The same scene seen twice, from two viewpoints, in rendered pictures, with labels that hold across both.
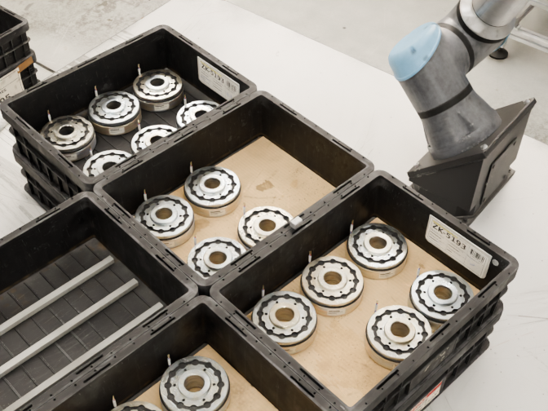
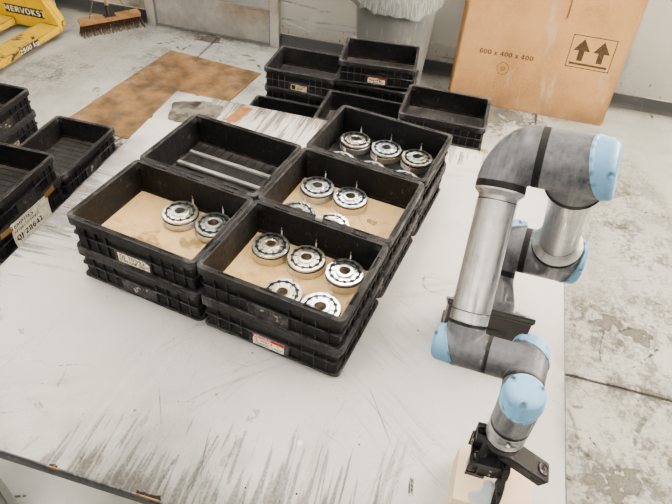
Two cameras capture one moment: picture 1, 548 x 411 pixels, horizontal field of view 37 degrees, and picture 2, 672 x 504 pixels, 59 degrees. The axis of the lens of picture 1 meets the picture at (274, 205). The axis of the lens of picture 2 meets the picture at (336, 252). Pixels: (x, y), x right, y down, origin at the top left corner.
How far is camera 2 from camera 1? 1.25 m
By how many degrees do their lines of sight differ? 46
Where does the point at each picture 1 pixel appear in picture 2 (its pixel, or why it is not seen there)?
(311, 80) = not seen: hidden behind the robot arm
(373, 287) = (318, 283)
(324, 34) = not seen: outside the picture
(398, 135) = not seen: hidden behind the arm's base
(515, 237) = (445, 382)
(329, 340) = (270, 272)
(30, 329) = (230, 171)
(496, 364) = (324, 386)
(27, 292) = (251, 164)
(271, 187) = (372, 225)
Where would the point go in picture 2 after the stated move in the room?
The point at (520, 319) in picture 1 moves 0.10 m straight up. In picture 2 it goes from (369, 395) to (373, 371)
